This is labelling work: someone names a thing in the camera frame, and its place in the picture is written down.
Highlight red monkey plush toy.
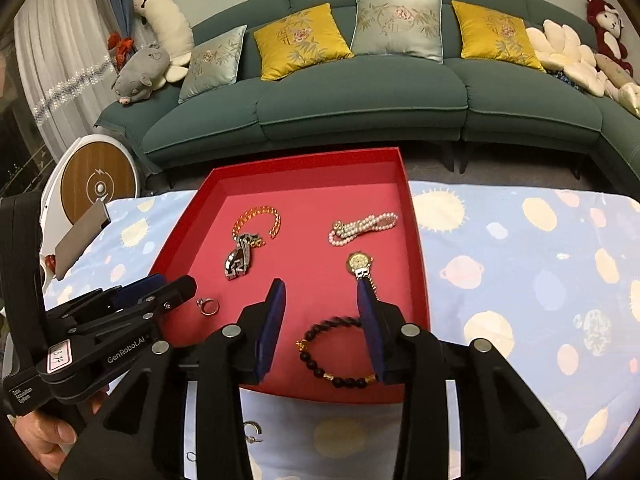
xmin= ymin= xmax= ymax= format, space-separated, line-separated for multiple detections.
xmin=585 ymin=0 xmax=630 ymax=78

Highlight silver link bracelet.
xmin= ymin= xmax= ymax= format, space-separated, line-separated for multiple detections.
xmin=223 ymin=232 xmax=266 ymax=281

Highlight gold wrist watch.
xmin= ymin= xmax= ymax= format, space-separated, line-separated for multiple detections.
xmin=346 ymin=251 xmax=381 ymax=303

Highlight dark blue patterned cloth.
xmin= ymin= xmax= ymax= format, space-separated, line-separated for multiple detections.
xmin=547 ymin=67 xmax=588 ymax=93

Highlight red cardboard box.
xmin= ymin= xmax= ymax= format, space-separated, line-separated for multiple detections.
xmin=147 ymin=146 xmax=432 ymax=406

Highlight yellow embroidered cushion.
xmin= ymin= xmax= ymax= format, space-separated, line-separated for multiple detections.
xmin=451 ymin=0 xmax=547 ymax=73
xmin=252 ymin=2 xmax=355 ymax=82

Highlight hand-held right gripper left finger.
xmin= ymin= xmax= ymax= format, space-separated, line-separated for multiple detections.
xmin=60 ymin=278 xmax=288 ymax=480

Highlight pearl bracelet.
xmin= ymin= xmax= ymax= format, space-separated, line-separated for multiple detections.
xmin=327 ymin=212 xmax=400 ymax=248

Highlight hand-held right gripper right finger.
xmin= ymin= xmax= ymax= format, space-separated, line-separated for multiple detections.
xmin=356 ymin=280 xmax=588 ymax=480

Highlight long white plush toy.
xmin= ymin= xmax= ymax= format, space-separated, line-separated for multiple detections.
xmin=132 ymin=0 xmax=195 ymax=68

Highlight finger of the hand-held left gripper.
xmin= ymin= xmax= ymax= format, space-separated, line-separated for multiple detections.
xmin=65 ymin=275 xmax=197 ymax=343
xmin=47 ymin=274 xmax=168 ymax=321

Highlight cream flower-shaped cushion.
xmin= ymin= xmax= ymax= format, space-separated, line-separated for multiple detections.
xmin=525 ymin=19 xmax=608 ymax=98

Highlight white curtain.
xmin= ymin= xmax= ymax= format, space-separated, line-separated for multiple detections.
xmin=15 ymin=0 xmax=146 ymax=171

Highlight white exercise machine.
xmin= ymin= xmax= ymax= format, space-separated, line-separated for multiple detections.
xmin=37 ymin=132 xmax=138 ymax=291

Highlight grey pedal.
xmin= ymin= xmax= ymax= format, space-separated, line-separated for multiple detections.
xmin=55 ymin=202 xmax=111 ymax=281

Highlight green sofa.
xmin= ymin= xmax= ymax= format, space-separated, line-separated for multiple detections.
xmin=95 ymin=0 xmax=640 ymax=196

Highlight person's left hand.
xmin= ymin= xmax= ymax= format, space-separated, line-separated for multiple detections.
xmin=10 ymin=390 xmax=108 ymax=476

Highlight beige plush toy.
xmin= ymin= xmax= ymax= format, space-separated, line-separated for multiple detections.
xmin=595 ymin=52 xmax=637 ymax=102

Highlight grey pig plush toy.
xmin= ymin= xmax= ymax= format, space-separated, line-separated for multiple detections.
xmin=111 ymin=44 xmax=172 ymax=107

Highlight black bead bracelet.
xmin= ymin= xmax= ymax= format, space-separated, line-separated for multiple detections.
xmin=296 ymin=314 xmax=378 ymax=390

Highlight red curtain tie bow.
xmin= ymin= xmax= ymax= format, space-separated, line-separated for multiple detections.
xmin=107 ymin=32 xmax=136 ymax=68

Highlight grey-green embroidered cushion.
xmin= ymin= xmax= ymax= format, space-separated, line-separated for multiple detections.
xmin=178 ymin=25 xmax=248 ymax=104
xmin=350 ymin=0 xmax=444 ymax=64

